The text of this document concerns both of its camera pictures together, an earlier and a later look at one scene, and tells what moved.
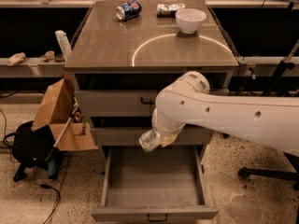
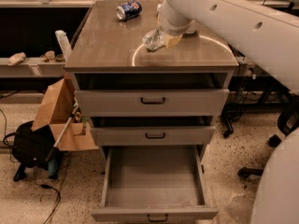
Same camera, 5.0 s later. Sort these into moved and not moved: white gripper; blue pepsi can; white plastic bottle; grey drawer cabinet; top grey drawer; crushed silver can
Moved: white gripper; crushed silver can
Not moved: top grey drawer; blue pepsi can; grey drawer cabinet; white plastic bottle
